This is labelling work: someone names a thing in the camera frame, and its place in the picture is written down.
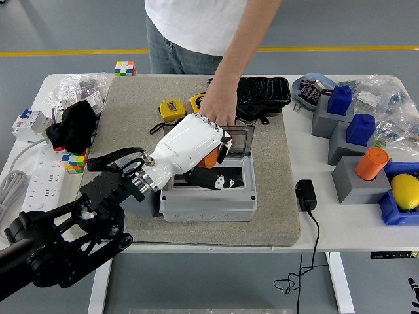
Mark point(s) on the colourful cube white cross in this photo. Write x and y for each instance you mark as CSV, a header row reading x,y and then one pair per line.
x,y
125,68

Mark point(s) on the orange cylinder battery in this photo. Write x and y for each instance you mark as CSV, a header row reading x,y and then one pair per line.
x,y
207,160
371,163

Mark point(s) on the person's left hand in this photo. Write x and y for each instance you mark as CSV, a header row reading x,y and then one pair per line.
x,y
219,101

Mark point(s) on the dark printed packet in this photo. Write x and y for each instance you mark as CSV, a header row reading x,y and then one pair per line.
x,y
311,94
307,83

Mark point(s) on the person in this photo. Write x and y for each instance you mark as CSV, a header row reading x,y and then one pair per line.
x,y
196,26

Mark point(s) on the black table control panel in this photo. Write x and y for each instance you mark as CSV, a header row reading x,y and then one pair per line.
x,y
389,254

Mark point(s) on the blue plastic bin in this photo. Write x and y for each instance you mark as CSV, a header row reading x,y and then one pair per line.
x,y
391,214

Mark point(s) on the person's left forearm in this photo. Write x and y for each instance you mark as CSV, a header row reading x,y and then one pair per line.
x,y
248,42

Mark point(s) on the small metal clip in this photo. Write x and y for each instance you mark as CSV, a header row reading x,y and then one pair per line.
x,y
297,107

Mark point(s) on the small green part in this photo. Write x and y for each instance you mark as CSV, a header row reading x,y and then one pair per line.
x,y
378,144

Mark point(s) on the grey-brown mat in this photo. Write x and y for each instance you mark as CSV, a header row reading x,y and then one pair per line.
x,y
196,232

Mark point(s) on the black power adapter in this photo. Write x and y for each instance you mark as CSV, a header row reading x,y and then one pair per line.
x,y
306,195

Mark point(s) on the light blue dish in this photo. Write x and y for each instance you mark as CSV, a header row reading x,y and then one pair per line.
x,y
296,93

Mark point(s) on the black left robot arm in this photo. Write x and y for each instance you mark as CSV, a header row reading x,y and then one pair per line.
x,y
65,242

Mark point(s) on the yellow lemon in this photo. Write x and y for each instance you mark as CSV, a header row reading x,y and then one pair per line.
x,y
406,191

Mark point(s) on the colourful puzzle cube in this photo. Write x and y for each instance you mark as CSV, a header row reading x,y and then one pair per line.
x,y
74,162

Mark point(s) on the clear bag of small parts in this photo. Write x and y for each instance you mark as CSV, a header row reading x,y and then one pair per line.
x,y
386,98

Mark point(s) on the white blue circuit breaker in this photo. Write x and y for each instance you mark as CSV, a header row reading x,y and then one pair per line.
x,y
29,124

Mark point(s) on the black cloth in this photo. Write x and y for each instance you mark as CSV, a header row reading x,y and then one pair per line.
x,y
77,127

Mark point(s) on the grey electrical box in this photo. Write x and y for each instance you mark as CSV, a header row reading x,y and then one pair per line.
x,y
209,206

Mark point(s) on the clear bag of white parts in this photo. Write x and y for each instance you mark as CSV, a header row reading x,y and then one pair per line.
x,y
82,86

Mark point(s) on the blue bottle-shaped block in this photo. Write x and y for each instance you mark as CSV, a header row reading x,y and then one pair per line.
x,y
360,131
340,101

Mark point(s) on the white table leg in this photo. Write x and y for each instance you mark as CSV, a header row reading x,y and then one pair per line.
x,y
340,284
99,288

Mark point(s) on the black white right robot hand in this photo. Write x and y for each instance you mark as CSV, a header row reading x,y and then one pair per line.
x,y
415,294

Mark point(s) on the white power strip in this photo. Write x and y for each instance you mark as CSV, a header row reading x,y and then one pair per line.
x,y
42,183

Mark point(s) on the black plastic tray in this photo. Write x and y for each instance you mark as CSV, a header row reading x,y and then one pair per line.
x,y
266,91

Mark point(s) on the smoky transparent box lid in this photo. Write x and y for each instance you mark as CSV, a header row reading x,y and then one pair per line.
x,y
242,140

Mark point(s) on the grey square holder block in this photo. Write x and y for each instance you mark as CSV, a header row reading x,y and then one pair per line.
x,y
340,150
147,206
322,124
357,191

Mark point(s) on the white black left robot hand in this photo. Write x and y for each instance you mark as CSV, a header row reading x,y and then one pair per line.
x,y
183,147

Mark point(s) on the yellow tape measure printed 5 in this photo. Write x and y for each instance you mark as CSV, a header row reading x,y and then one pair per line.
x,y
196,102

